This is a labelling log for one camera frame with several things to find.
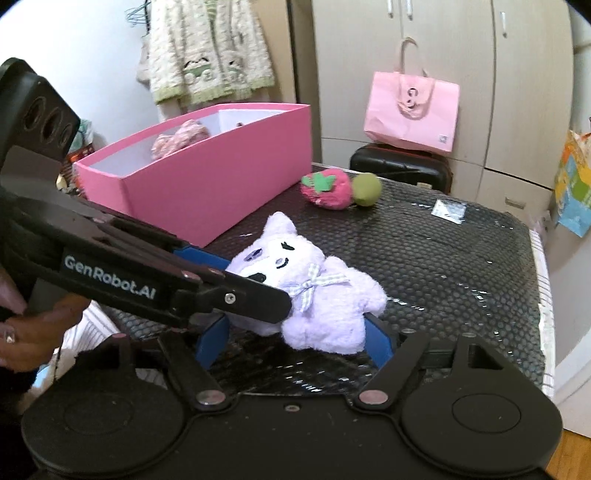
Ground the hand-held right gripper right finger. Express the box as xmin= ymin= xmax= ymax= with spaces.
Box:
xmin=353 ymin=315 xmax=514 ymax=411

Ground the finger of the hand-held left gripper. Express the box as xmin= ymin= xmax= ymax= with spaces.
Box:
xmin=59 ymin=246 xmax=295 ymax=329
xmin=91 ymin=216 xmax=232 ymax=276

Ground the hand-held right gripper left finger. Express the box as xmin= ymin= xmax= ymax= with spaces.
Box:
xmin=79 ymin=315 xmax=238 ymax=412

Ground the pink storage box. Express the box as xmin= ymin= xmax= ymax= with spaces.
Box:
xmin=73 ymin=102 xmax=312 ymax=248

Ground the purple plush toy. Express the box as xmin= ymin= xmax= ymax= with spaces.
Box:
xmin=225 ymin=211 xmax=389 ymax=355

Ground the pink floral plush toy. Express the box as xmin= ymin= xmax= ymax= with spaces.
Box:
xmin=151 ymin=119 xmax=212 ymax=161

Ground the person's left hand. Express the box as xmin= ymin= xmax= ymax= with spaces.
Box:
xmin=0 ymin=270 xmax=92 ymax=373

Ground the dark dotted mat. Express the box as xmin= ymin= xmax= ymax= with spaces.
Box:
xmin=106 ymin=161 xmax=548 ymax=398

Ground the pink strawberry plush toy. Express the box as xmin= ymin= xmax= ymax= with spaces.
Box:
xmin=300 ymin=168 xmax=355 ymax=210

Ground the small clear plastic packet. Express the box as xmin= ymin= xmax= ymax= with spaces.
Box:
xmin=431 ymin=199 xmax=468 ymax=225

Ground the green plush ball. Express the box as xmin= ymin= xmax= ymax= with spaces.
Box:
xmin=352 ymin=172 xmax=384 ymax=208

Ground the white table cover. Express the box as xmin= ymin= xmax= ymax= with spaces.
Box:
xmin=529 ymin=228 xmax=557 ymax=398

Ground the black suitcase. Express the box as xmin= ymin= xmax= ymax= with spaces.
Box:
xmin=348 ymin=143 xmax=454 ymax=195

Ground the cream knitted cardigan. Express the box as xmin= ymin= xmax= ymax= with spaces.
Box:
xmin=136 ymin=0 xmax=276 ymax=107

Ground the pink paper bag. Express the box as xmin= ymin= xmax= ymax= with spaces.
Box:
xmin=363 ymin=37 xmax=461 ymax=154

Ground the colourful gift bag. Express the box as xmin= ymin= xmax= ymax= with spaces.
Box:
xmin=553 ymin=117 xmax=591 ymax=238

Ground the beige wardrobe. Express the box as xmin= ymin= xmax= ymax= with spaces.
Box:
xmin=286 ymin=0 xmax=575 ymax=217

